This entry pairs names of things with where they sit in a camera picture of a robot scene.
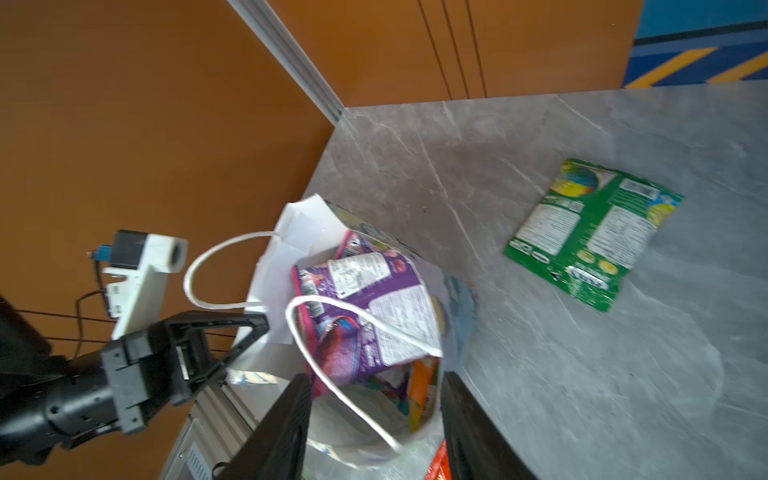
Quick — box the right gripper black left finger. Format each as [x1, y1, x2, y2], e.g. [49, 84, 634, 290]
[217, 374, 311, 479]

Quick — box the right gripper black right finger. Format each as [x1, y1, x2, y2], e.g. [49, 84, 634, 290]
[440, 372, 536, 480]

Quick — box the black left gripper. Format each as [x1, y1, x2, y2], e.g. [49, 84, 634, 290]
[100, 311, 270, 435]

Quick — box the red snack packet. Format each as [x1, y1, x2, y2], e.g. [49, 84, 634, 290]
[424, 441, 452, 480]

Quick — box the floral paper gift bag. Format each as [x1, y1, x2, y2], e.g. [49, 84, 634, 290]
[182, 193, 478, 469]

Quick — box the orange Fox's candy bag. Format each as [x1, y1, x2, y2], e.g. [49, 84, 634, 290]
[407, 357, 440, 432]

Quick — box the green lime candy bag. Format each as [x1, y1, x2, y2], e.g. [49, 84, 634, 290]
[504, 158, 684, 312]

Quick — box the purple Fox's berries candy bag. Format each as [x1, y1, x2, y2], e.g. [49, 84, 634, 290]
[333, 230, 389, 260]

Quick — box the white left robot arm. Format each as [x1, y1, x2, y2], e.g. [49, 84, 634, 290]
[1, 301, 269, 466]

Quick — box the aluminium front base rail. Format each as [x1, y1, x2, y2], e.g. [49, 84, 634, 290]
[159, 383, 259, 480]

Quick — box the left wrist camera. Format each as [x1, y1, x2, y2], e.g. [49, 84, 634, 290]
[89, 230, 188, 340]

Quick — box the aluminium corner post left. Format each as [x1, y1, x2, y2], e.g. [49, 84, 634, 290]
[228, 0, 345, 126]

